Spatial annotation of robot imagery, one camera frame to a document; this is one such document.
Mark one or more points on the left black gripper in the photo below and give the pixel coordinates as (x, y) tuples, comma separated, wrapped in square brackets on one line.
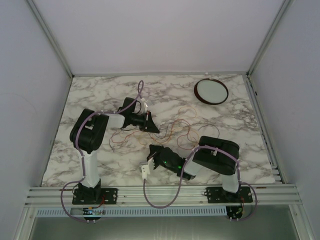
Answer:
[(148, 124)]

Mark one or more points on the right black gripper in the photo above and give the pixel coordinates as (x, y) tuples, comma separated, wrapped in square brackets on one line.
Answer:
[(154, 151)]

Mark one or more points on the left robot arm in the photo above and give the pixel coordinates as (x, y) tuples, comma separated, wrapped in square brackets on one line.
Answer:
[(87, 136)]

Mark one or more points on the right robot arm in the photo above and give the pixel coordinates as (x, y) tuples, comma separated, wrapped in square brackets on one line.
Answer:
[(215, 154)]

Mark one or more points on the round brown-rimmed dish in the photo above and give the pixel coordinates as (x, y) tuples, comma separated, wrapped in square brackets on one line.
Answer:
[(211, 91)]

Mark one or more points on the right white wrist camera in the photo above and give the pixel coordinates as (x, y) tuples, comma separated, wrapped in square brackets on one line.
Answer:
[(147, 168)]

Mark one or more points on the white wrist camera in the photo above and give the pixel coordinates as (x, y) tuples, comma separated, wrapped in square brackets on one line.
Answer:
[(144, 104), (147, 168)]

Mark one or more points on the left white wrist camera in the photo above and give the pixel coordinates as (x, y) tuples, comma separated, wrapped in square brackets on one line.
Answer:
[(144, 104)]

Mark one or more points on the grey slotted cable duct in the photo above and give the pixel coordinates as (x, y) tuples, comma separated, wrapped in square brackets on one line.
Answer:
[(112, 212)]

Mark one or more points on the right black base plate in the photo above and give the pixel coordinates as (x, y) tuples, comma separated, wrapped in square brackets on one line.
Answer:
[(217, 195)]

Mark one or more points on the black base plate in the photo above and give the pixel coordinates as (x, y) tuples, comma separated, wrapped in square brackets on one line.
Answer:
[(217, 195), (95, 196)]

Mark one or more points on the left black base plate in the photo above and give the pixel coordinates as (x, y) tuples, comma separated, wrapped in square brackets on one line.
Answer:
[(95, 196)]

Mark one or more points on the aluminium front rail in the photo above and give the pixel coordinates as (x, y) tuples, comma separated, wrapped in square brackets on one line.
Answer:
[(189, 195)]

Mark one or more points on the left aluminium corner post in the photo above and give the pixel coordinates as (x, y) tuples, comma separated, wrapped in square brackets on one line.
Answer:
[(50, 37)]

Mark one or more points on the aluminium corner post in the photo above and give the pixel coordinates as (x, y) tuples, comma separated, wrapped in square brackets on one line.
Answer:
[(50, 37), (286, 4)]

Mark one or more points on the right aluminium corner post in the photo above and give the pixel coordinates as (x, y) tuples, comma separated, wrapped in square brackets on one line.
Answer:
[(286, 4)]

